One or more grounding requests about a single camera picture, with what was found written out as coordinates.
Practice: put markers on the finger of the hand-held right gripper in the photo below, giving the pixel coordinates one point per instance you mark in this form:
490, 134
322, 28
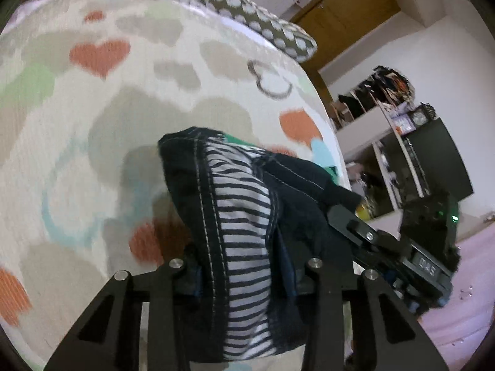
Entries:
355, 228

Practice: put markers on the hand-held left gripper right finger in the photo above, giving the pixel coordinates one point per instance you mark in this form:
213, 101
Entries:
328, 278

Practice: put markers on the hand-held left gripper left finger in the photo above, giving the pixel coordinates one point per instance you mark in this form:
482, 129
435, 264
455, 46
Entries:
166, 282

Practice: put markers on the navy striped pants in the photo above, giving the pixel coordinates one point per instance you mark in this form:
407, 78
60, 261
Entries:
239, 224

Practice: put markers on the yellow bottle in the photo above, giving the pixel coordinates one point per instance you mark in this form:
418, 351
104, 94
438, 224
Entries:
362, 209

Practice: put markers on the pink cloth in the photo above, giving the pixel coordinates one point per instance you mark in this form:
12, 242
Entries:
464, 309

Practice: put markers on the white television cabinet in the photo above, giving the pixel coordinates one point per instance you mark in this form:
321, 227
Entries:
363, 139

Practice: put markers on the black cabinet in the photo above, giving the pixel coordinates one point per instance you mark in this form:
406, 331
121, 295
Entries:
437, 162

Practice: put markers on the ornate mantel clock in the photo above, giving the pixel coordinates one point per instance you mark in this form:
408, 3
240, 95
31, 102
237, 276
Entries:
419, 116

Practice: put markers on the white shoe rack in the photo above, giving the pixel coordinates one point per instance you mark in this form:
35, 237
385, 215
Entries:
371, 92

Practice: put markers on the heart patchwork quilt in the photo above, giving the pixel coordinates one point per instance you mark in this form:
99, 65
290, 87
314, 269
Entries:
96, 123

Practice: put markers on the wooden door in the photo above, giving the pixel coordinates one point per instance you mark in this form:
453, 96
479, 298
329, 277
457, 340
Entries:
348, 19

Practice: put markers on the olive polka dot bolster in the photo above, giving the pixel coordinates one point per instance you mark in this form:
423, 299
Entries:
263, 23

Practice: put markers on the purple picture frame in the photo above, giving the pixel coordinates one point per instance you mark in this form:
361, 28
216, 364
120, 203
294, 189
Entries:
404, 124

